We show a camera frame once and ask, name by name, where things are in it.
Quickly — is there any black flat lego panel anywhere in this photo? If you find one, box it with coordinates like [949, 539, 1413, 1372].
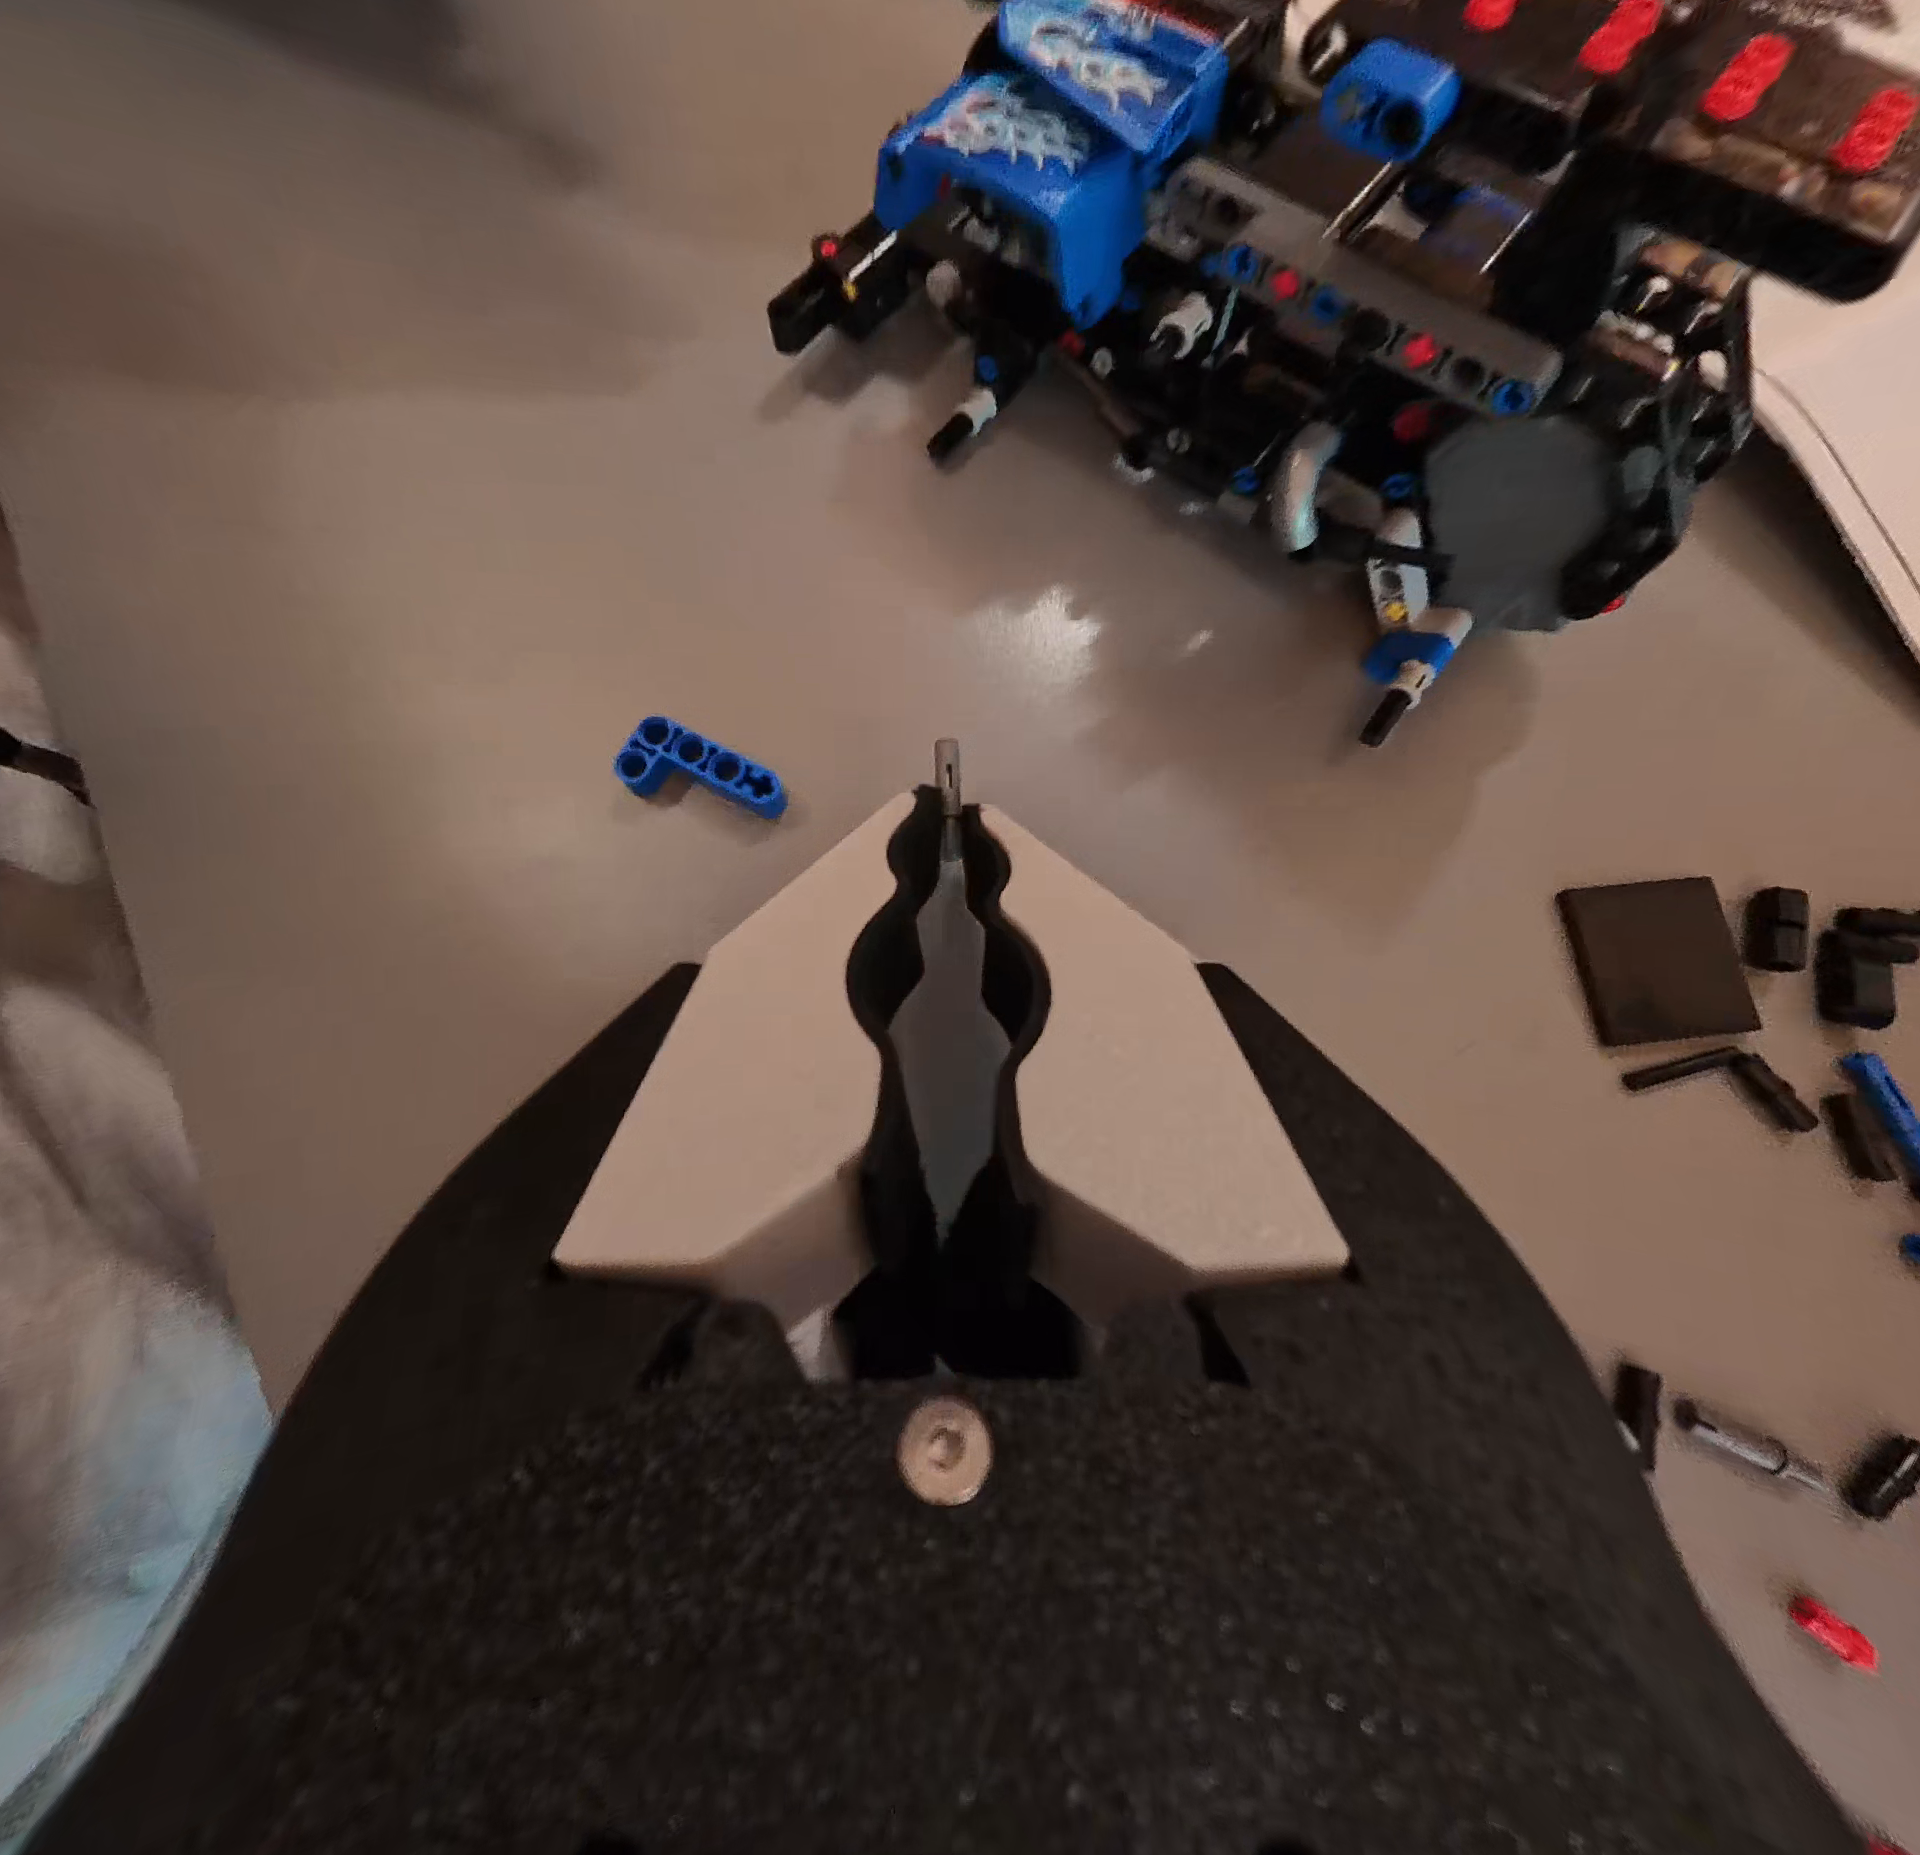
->
[1554, 874, 1768, 1051]

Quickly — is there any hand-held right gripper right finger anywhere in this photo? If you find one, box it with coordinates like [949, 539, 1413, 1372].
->
[958, 799, 1350, 1341]

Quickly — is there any blue angled lego beam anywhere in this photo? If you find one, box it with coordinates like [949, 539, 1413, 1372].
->
[609, 713, 791, 824]

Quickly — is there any white instruction booklet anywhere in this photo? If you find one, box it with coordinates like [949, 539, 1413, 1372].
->
[1230, 0, 1920, 620]

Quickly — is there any pile of lego pieces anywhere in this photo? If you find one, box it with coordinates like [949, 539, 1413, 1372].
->
[1611, 882, 1920, 1680]

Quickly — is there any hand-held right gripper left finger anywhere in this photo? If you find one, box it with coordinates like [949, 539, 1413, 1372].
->
[551, 790, 951, 1336]

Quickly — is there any blue black lego vehicle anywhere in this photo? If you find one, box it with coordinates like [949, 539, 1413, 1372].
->
[764, 0, 1920, 752]

